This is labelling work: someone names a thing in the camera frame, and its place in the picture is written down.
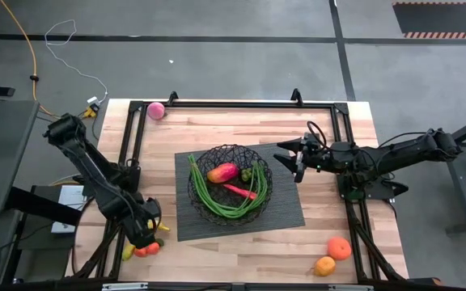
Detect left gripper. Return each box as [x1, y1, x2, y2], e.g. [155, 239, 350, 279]
[124, 196, 163, 250]

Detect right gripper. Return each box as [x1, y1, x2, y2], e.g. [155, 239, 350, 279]
[273, 132, 324, 183]

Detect yellow banana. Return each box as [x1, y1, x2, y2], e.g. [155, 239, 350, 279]
[121, 220, 171, 262]

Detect red chili pepper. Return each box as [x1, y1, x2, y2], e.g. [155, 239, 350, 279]
[222, 183, 259, 201]

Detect red yellow mango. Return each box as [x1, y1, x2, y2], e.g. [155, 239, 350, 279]
[205, 162, 240, 184]

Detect green long bean bundle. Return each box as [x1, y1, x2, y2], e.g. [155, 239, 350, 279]
[187, 154, 269, 221]

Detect pink peach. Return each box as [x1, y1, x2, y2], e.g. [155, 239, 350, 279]
[146, 101, 166, 120]

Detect red tomato cluster with stem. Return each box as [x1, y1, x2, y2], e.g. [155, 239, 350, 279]
[133, 238, 165, 259]

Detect grey woven placemat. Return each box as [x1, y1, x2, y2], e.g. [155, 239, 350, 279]
[173, 141, 307, 243]

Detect white box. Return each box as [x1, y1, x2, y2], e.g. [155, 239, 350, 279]
[50, 184, 88, 234]

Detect black slanted panel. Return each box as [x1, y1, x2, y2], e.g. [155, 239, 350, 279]
[6, 186, 83, 226]

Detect orange tangerine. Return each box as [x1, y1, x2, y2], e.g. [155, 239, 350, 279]
[328, 237, 353, 262]

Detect yellow orange lemon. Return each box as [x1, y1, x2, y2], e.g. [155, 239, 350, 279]
[313, 255, 337, 278]

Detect hazard-striped black floor mat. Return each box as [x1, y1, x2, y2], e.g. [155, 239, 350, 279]
[392, 2, 466, 40]

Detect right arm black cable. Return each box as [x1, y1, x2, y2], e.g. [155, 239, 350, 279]
[306, 120, 328, 150]

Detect black wire basket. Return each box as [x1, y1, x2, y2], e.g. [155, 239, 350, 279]
[186, 143, 274, 227]

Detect silver metal bracket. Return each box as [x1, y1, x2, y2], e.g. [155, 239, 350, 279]
[101, 282, 149, 291]
[328, 284, 375, 291]

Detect black aluminium rig frame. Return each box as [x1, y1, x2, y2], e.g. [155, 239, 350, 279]
[70, 99, 410, 284]

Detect thin white cable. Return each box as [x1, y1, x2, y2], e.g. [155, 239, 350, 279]
[44, 19, 109, 102]

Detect yellow extension cable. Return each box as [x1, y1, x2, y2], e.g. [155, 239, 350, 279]
[0, 0, 96, 122]

